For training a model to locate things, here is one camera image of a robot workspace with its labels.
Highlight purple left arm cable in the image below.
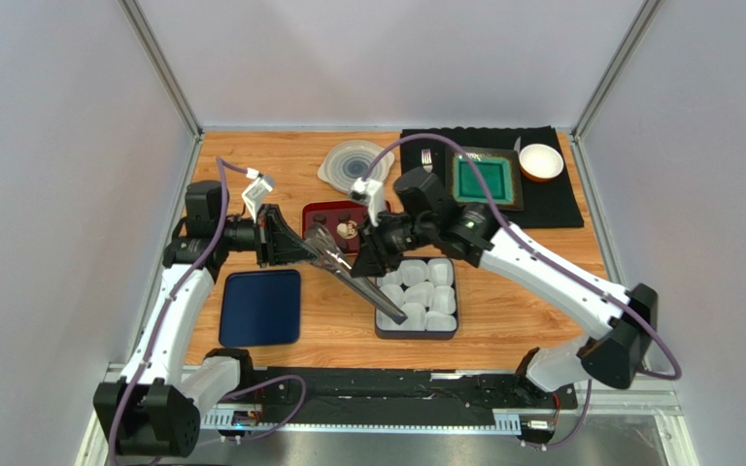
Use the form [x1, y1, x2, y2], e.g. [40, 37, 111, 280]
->
[104, 156, 308, 466]

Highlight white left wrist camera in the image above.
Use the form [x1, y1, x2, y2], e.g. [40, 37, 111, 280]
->
[241, 169, 276, 223]

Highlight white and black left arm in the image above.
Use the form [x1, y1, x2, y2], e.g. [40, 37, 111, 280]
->
[93, 175, 316, 461]

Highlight white paper cup five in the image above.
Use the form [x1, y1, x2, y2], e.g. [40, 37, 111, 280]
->
[404, 282, 435, 308]

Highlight white paper cup three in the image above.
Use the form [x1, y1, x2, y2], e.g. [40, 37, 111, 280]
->
[427, 257, 455, 286]

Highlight translucent round lid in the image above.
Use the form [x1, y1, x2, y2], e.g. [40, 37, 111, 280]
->
[317, 140, 383, 195]

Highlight black placemat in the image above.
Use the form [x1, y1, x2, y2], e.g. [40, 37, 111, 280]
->
[400, 126, 584, 228]

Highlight white paper cup one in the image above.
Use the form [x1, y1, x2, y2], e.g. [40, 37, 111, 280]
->
[378, 270, 404, 287]

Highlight white paper cup two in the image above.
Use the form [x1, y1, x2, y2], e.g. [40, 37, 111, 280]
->
[398, 259, 429, 287]

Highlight white and orange bowl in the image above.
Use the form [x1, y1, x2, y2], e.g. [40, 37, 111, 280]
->
[519, 144, 565, 183]

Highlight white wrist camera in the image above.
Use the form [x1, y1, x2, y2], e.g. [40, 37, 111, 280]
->
[349, 178, 387, 226]
[241, 169, 276, 223]

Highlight red chocolate tray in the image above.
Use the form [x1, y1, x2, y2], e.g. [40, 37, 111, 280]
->
[301, 200, 367, 255]

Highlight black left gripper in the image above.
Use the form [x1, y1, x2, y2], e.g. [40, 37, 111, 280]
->
[215, 204, 318, 269]

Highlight white paper cup seven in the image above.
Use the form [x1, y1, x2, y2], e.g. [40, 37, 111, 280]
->
[399, 302, 426, 332]

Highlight white paper cup six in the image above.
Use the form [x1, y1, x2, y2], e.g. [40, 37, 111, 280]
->
[376, 310, 403, 332]

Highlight white paper cup eight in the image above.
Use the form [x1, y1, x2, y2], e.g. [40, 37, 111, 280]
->
[428, 285, 457, 316]

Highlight aluminium frame rail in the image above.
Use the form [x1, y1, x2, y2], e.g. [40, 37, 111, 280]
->
[91, 361, 685, 434]

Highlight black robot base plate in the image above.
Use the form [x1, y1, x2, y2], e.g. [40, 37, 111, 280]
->
[237, 367, 580, 427]

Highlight silver fork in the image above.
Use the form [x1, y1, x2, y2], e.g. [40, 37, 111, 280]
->
[421, 149, 433, 173]

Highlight dark blue chocolate box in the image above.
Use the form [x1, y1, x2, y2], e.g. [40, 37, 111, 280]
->
[375, 257, 459, 340]

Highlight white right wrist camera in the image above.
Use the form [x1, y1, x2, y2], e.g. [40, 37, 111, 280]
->
[349, 178, 387, 226]

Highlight green square ceramic plate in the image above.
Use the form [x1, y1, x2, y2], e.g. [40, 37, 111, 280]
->
[444, 145, 525, 213]

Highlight white paper cup four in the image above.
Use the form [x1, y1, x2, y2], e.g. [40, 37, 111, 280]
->
[380, 283, 404, 309]

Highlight stainless steel serving tongs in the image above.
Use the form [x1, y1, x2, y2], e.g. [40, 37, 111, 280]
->
[303, 223, 408, 324]

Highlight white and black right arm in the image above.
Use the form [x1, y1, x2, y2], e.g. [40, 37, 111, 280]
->
[349, 168, 657, 393]

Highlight dark blue box lid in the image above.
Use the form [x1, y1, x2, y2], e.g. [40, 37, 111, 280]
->
[219, 269, 302, 348]

